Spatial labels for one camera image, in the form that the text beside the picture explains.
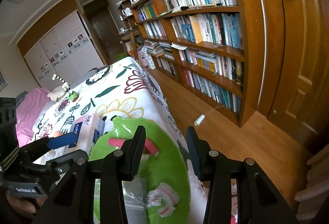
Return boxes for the clear plastic cotton-swab bag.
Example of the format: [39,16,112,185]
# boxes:
[94,177,147,213]

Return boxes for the brown room door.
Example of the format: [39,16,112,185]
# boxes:
[258,0,328,153]

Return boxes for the person's left hand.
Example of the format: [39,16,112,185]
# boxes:
[5,191,46,217]

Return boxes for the orange sponge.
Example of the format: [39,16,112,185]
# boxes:
[52,131,63,137]

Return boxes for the tissue pack blue label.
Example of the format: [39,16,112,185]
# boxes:
[66,113,105,155]

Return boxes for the white thread spool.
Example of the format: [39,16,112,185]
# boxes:
[193,114,205,127]

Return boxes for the zebra toy green base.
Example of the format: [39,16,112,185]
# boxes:
[52,74,79,102]

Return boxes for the folded cream cloth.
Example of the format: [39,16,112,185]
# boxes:
[47,86,66,102]

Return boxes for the pink white cupcake liners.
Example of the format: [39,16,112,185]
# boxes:
[147,182,180,218]

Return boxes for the pink blanket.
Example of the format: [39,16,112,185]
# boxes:
[16,88,50,147]

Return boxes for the floral white tablecloth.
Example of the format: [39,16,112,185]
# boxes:
[33,57,207,223]

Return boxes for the white sliding wardrobe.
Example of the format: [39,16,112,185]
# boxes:
[23,11,104,91]

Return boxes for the dark wooden door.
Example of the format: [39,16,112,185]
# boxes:
[83,0,124,64]

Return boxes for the wooden desk with shelf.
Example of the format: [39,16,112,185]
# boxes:
[117,0,143,61]

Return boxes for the wooden bookshelf with books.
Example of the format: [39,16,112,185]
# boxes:
[132,0,265,126]

